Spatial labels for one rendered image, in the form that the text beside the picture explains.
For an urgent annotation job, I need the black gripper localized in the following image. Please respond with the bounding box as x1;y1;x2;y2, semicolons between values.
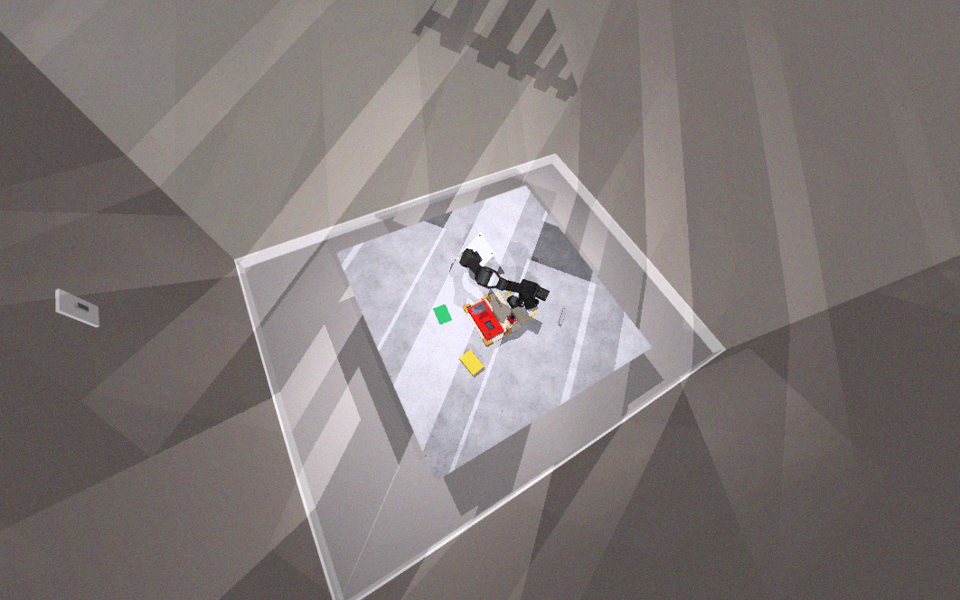
506;293;524;309

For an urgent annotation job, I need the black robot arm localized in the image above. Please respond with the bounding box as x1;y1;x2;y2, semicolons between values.
459;248;550;309

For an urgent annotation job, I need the green flat rectangle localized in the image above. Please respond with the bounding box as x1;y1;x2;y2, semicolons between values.
433;305;452;324

